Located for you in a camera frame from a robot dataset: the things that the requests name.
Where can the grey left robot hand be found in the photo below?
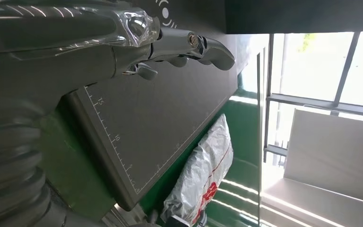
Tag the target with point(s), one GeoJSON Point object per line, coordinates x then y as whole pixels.
{"type": "Point", "coordinates": [59, 47]}

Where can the grey polybag package red print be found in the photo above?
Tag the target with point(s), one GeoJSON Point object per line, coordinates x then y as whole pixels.
{"type": "Point", "coordinates": [200, 169]}

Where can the green conveyor belt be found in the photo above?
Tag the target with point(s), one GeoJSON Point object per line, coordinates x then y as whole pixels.
{"type": "Point", "coordinates": [241, 131]}

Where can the black scanner column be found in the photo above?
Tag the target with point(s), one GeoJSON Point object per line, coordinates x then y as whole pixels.
{"type": "Point", "coordinates": [294, 15]}

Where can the white panel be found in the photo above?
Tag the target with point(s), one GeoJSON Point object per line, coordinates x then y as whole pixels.
{"type": "Point", "coordinates": [335, 156]}

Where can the black scanner base plate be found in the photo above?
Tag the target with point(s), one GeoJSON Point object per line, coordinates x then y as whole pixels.
{"type": "Point", "coordinates": [156, 125]}

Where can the wide aluminium conveyor rail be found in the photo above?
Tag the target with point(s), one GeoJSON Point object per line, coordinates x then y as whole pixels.
{"type": "Point", "coordinates": [125, 217]}

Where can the thin aluminium conveyor rail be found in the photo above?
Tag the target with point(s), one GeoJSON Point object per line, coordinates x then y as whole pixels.
{"type": "Point", "coordinates": [259, 141]}

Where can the grey window frame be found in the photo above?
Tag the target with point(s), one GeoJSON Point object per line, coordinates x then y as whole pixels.
{"type": "Point", "coordinates": [319, 101]}

